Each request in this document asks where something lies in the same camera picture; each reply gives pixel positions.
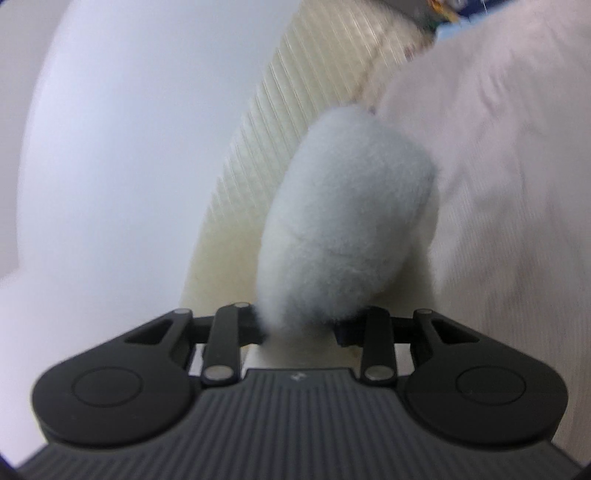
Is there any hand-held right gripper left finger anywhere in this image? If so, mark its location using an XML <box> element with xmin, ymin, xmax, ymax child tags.
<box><xmin>124</xmin><ymin>302</ymin><xmax>269</xmax><ymax>387</ymax></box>

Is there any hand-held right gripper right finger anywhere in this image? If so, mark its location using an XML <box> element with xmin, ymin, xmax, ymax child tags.
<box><xmin>333</xmin><ymin>305</ymin><xmax>481</xmax><ymax>387</ymax></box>

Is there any white fluffy garment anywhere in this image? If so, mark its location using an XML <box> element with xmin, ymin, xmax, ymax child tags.
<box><xmin>249</xmin><ymin>105</ymin><xmax>441</xmax><ymax>368</ymax></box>

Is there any cream quilted headboard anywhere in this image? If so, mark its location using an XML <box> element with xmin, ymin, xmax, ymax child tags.
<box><xmin>185</xmin><ymin>0</ymin><xmax>437</xmax><ymax>319</ymax></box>

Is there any grey bed sheet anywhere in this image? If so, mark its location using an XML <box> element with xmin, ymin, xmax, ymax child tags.
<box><xmin>369</xmin><ymin>0</ymin><xmax>591</xmax><ymax>418</ymax></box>

